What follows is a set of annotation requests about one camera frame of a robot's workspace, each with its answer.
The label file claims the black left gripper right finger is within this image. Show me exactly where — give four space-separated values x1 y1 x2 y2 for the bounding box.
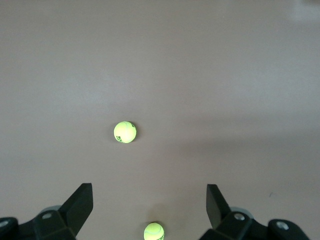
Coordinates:
199 183 311 240

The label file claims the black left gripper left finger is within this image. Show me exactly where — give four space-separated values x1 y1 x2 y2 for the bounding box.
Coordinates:
0 182 94 240

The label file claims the yellow tennis ball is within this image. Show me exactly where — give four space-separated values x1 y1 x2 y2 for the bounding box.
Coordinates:
113 120 137 145
143 221 166 240

